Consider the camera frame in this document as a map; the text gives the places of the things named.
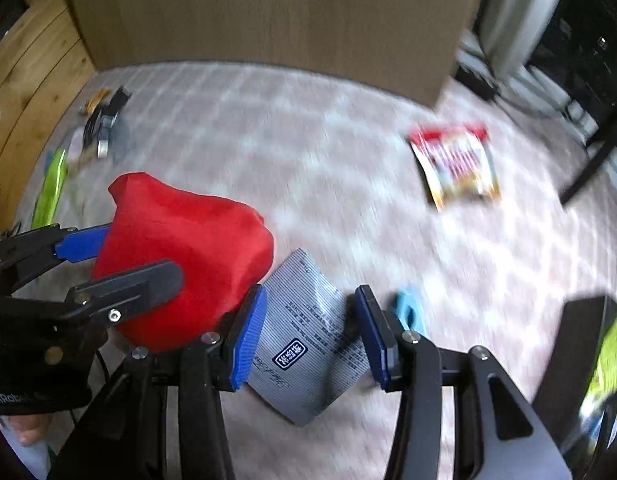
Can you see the red cloth pouch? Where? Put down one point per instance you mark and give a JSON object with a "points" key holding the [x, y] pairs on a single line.
{"points": [[188, 240]]}

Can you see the person's left hand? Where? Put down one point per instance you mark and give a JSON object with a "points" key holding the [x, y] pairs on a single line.
{"points": [[31, 427]]}

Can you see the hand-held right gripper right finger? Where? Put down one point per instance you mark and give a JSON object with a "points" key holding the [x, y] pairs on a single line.
{"points": [[373, 340]]}

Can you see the white curtain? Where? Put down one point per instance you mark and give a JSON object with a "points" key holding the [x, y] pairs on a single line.
{"points": [[523, 10]]}

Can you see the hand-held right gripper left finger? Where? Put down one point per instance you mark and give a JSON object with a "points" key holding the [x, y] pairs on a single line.
{"points": [[248, 340]]}

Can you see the blue plastic clip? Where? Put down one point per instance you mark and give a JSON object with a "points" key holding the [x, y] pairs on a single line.
{"points": [[407, 305]]}

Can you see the red snack packet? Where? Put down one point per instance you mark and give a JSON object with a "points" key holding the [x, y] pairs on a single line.
{"points": [[456, 165]]}

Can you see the black power strip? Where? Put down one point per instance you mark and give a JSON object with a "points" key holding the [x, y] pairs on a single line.
{"points": [[476, 82]]}

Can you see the wooden panel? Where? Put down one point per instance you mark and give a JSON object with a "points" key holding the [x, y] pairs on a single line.
{"points": [[263, 20]]}

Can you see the black container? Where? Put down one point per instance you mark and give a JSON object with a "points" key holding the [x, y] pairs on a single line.
{"points": [[573, 350]]}

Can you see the black silver small gadget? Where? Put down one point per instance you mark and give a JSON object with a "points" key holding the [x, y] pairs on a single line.
{"points": [[106, 117]]}

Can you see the yellow-green plastic mesh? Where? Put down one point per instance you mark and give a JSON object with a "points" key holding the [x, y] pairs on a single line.
{"points": [[610, 355]]}

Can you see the grey striped packet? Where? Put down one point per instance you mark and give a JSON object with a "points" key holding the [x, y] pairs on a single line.
{"points": [[308, 340]]}

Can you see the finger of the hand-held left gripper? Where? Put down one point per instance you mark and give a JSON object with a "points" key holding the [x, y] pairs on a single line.
{"points": [[83, 242], [138, 285]]}

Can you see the black tripod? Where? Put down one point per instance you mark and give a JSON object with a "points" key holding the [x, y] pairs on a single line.
{"points": [[593, 160]]}

